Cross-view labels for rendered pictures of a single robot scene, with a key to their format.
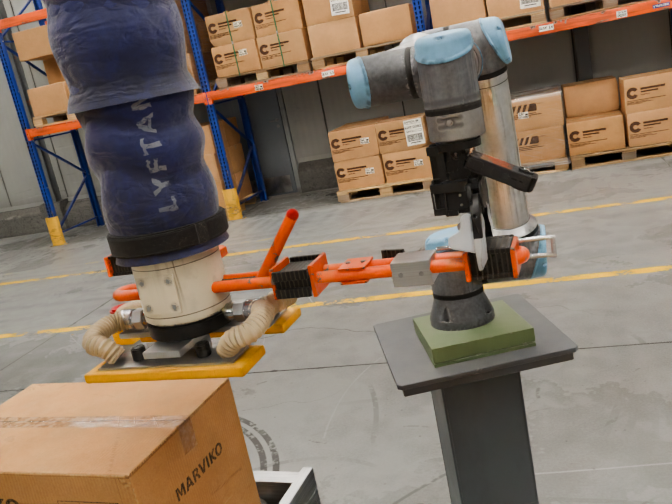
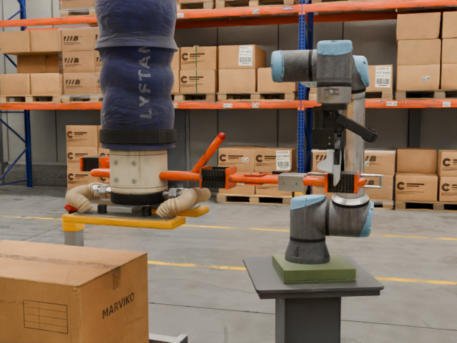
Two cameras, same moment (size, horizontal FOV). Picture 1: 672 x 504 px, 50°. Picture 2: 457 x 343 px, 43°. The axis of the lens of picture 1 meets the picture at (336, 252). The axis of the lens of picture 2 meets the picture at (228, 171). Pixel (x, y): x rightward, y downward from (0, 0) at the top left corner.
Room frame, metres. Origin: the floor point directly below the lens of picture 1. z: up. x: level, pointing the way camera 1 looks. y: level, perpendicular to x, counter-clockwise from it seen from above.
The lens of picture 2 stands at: (-0.35, 0.13, 1.42)
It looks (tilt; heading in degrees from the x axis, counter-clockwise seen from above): 6 degrees down; 357
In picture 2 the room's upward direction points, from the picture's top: straight up
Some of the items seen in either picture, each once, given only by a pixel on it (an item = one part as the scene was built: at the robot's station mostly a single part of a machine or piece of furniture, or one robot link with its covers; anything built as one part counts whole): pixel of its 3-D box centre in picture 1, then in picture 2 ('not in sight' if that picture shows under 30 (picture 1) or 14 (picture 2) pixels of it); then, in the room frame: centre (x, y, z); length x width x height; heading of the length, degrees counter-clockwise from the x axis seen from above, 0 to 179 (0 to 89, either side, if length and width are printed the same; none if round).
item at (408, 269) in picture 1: (414, 268); (292, 182); (1.20, -0.13, 1.23); 0.07 x 0.07 x 0.04; 69
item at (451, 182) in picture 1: (459, 176); (330, 128); (1.16, -0.22, 1.38); 0.09 x 0.08 x 0.12; 68
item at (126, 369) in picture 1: (172, 357); (124, 214); (1.28, 0.34, 1.13); 0.34 x 0.10 x 0.05; 69
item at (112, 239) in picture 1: (169, 230); (139, 135); (1.37, 0.30, 1.35); 0.23 x 0.23 x 0.04
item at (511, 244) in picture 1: (492, 258); (342, 182); (1.14, -0.25, 1.23); 0.08 x 0.07 x 0.05; 69
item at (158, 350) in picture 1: (191, 318); (139, 195); (1.36, 0.31, 1.17); 0.34 x 0.25 x 0.06; 69
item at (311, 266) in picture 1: (300, 276); (217, 177); (1.27, 0.07, 1.24); 0.10 x 0.08 x 0.06; 159
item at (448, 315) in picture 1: (459, 303); (307, 247); (2.02, -0.33, 0.85); 0.19 x 0.19 x 0.10
